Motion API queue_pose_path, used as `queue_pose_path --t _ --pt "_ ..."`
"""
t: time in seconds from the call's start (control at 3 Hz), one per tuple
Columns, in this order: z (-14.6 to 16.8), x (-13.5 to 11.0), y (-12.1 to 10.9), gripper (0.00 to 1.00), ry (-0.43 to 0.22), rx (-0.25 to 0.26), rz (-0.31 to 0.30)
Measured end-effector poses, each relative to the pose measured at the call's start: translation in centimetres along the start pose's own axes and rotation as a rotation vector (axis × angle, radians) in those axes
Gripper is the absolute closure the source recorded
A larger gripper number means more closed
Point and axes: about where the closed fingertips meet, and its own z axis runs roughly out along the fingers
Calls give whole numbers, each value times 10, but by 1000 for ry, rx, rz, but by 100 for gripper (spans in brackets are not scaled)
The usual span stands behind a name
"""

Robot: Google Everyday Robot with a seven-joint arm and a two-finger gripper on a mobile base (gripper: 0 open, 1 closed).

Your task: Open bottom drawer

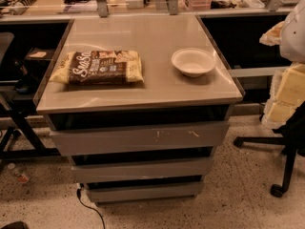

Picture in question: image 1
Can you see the grey drawer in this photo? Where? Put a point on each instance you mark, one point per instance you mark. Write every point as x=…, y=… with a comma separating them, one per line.
x=174, y=190
x=182, y=167
x=139, y=138

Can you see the brown yellow snack bag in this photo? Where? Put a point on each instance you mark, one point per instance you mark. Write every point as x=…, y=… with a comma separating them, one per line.
x=99, y=67

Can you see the black desk frame left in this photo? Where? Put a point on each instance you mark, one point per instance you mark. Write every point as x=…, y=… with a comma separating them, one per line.
x=22, y=126

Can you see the plastic bottle on floor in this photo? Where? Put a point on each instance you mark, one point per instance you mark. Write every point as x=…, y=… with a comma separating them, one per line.
x=19, y=173

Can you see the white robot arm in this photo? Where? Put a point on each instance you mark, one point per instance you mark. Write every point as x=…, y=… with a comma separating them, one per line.
x=289, y=35

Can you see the white paper bowl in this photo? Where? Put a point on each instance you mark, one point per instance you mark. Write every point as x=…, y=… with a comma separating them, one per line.
x=193, y=62

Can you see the grey drawer cabinet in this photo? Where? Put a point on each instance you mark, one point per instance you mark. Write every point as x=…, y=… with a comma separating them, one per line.
x=138, y=105

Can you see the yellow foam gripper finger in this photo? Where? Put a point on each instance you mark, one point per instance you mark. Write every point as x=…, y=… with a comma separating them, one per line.
x=286, y=94

